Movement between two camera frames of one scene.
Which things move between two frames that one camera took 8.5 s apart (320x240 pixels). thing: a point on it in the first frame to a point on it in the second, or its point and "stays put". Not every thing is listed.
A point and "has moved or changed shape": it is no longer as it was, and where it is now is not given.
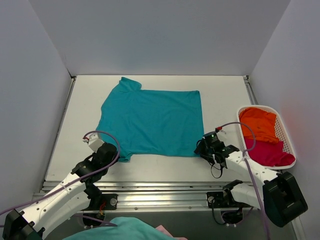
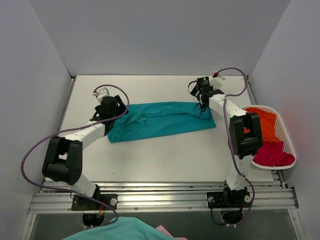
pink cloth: x=162 y=229 stays put
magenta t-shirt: x=268 y=154 stays put
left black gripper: x=110 y=152 to x=120 y=104
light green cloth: x=127 y=228 stays put
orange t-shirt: x=262 y=122 stays put
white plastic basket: x=265 y=138 stays put
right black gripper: x=200 y=147 to x=203 y=100
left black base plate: x=111 y=201 stays put
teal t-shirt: x=145 y=122 has moved or changed shape
